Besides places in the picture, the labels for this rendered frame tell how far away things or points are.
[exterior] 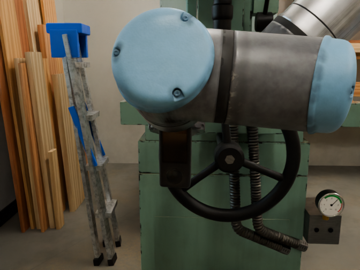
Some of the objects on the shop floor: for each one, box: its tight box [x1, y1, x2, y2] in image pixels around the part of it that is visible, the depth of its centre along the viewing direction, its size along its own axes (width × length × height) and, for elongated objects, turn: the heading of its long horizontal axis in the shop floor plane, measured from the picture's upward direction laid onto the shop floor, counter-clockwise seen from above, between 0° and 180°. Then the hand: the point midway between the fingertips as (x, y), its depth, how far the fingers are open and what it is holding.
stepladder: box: [46, 23, 122, 266], centre depth 174 cm, size 27×25×116 cm
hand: (180, 135), depth 66 cm, fingers closed
